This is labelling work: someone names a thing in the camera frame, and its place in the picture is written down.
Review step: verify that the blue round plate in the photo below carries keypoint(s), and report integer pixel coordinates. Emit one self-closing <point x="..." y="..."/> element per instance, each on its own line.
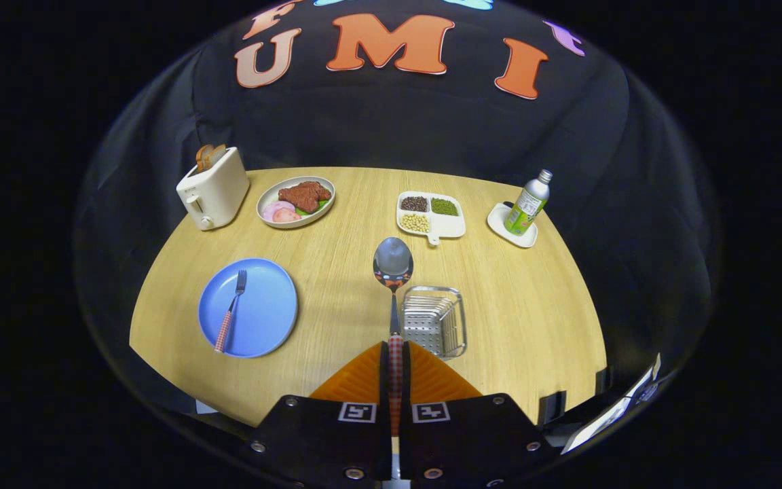
<point x="265" y="305"/>

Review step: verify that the brown bread slice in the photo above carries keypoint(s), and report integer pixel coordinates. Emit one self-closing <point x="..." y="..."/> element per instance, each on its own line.
<point x="203" y="157"/>
<point x="218" y="155"/>

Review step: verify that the green beans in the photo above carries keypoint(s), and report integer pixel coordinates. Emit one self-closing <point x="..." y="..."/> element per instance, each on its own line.
<point x="444" y="206"/>

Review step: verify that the grey oval food plate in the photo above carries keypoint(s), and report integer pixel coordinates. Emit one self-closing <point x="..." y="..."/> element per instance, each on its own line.
<point x="270" y="195"/>

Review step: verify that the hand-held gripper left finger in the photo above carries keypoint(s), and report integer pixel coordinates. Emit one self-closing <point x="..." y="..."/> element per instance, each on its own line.
<point x="383" y="387"/>

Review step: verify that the brown steak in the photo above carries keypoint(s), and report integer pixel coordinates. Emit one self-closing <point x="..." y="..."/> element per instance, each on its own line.
<point x="306" y="195"/>

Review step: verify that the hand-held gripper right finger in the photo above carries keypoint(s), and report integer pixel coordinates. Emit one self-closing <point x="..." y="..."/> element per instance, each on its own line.
<point x="406" y="390"/>

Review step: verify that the silver bottle green label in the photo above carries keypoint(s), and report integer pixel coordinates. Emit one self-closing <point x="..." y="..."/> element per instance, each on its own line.
<point x="527" y="207"/>

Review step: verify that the white divided dish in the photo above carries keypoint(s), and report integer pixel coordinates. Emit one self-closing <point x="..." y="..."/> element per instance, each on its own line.
<point x="449" y="225"/>

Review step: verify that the dark brown beans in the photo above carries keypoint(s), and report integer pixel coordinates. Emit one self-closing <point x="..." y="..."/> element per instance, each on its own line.
<point x="414" y="204"/>

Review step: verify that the yellow beans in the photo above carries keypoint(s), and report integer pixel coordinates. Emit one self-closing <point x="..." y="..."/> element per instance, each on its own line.
<point x="415" y="223"/>

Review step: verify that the green lettuce leaf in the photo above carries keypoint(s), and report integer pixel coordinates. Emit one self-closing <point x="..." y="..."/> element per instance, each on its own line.
<point x="304" y="212"/>

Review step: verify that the pink ham slice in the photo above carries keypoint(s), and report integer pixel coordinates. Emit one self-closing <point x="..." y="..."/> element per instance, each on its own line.
<point x="274" y="208"/>
<point x="288" y="216"/>

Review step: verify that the cream white toaster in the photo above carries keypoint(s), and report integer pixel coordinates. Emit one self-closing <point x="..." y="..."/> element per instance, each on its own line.
<point x="218" y="193"/>

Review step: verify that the black backdrop cloth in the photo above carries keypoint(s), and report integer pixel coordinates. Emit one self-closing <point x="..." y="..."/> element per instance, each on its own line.
<point x="391" y="122"/>

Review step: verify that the small white coaster dish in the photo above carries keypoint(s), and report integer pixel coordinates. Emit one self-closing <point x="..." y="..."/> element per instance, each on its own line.
<point x="497" y="221"/>

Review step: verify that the metal cutlery rack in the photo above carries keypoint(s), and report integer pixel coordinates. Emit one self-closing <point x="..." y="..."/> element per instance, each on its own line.
<point x="425" y="333"/>

